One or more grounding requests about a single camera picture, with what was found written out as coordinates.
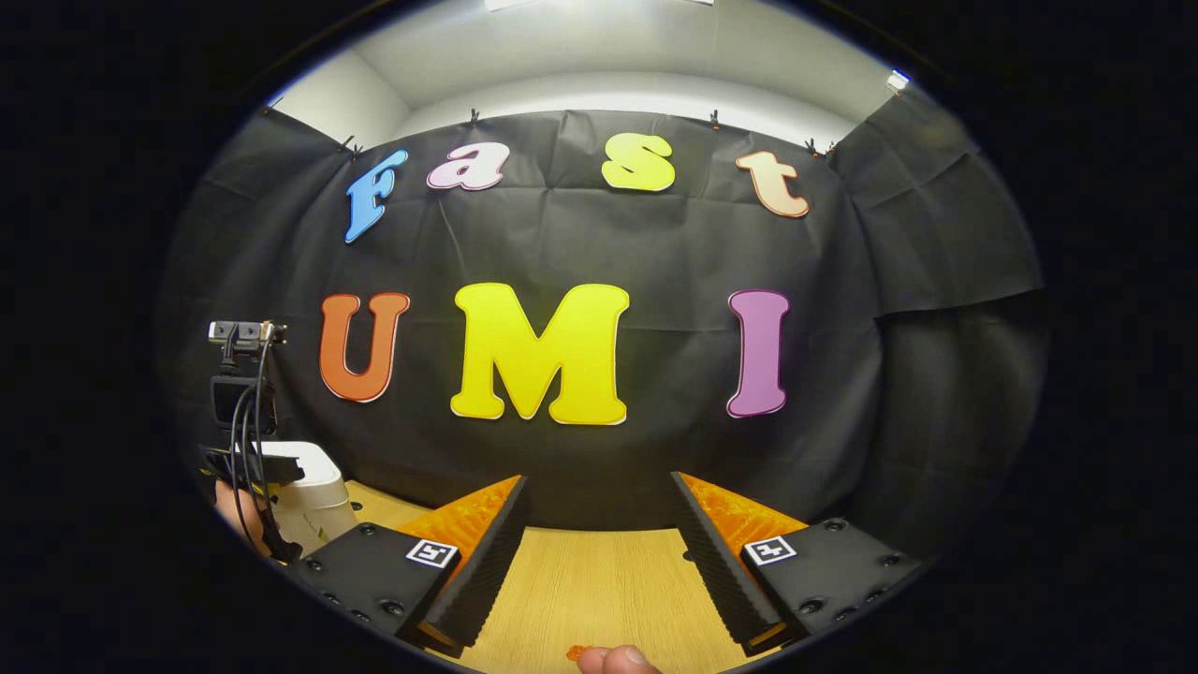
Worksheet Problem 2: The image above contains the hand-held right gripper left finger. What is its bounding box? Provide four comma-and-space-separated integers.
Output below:
285, 475, 531, 658

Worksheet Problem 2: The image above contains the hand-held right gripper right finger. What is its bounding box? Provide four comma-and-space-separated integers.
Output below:
669, 471, 928, 656

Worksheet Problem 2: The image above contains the white desktop garbage bin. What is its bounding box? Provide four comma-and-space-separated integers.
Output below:
245, 440, 358, 560

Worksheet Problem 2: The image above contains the wooden desktop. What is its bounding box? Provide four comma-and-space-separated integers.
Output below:
342, 479, 750, 674

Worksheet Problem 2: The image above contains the black backdrop cloth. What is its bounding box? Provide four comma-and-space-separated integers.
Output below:
154, 89, 1049, 563

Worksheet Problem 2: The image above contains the black cable bundle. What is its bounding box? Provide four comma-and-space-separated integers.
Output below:
227, 326, 286, 563

